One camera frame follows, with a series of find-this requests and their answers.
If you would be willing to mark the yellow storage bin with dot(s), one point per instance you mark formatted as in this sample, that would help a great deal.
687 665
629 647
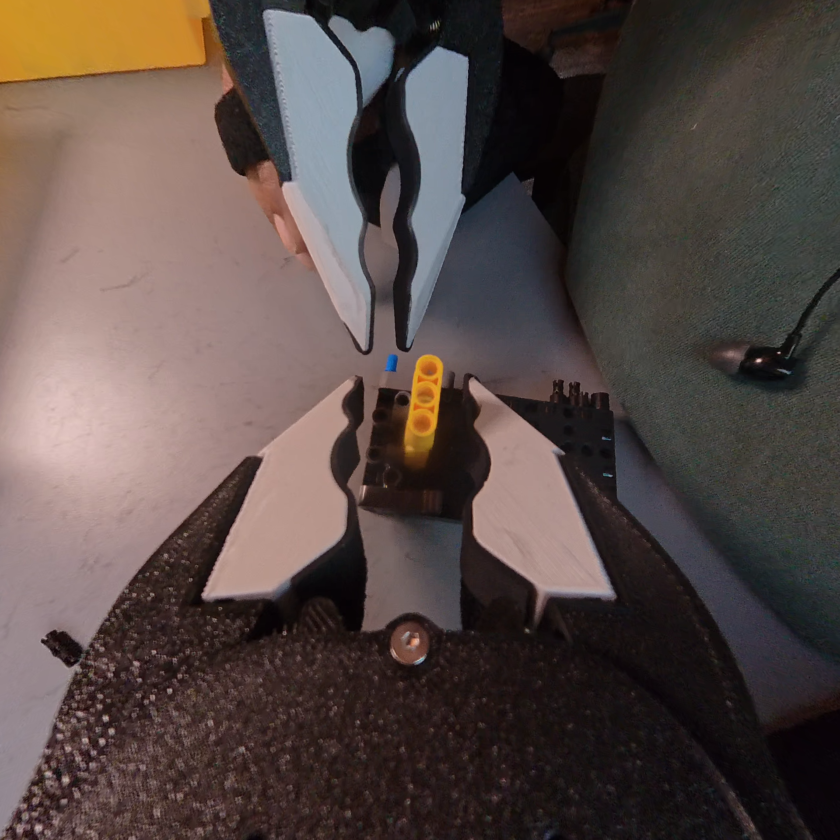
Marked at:
92 40

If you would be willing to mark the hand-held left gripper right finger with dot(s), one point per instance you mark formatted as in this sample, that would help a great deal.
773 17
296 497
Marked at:
538 512

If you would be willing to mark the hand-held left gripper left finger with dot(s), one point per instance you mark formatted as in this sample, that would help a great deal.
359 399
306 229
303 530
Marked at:
282 512

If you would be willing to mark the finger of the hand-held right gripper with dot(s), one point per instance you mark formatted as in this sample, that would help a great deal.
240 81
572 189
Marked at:
440 145
322 145

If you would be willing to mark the person's right hand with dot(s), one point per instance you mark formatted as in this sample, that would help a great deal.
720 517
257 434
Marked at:
282 223

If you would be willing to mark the black lego model yellow beam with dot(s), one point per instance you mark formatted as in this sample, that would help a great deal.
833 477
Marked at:
423 420

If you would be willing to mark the pile of loose lego pieces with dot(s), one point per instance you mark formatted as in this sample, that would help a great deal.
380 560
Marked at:
61 647

